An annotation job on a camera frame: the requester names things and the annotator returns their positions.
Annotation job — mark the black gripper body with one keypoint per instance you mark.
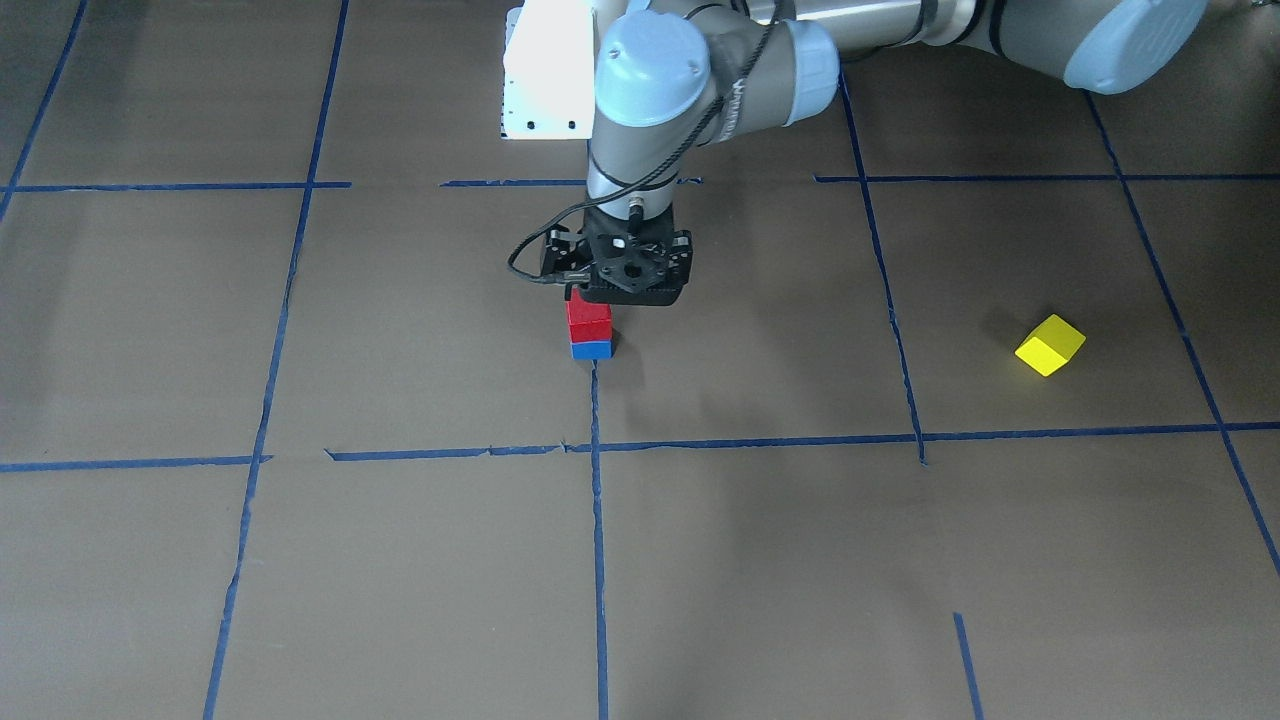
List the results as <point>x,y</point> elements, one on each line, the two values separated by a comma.
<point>556,257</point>

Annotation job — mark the red wooden block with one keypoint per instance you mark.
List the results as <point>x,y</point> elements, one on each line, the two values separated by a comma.
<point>586,321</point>

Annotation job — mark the blue wooden block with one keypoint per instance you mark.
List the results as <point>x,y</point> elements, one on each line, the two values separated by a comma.
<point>592,350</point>

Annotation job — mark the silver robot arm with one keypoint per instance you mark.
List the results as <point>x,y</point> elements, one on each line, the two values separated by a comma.
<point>674,75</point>

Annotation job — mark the yellow wooden block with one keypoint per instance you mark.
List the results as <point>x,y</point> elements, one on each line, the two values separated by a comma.
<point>1050,346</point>

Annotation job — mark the white mount base plate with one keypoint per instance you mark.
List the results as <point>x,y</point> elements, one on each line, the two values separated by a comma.
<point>549,68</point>

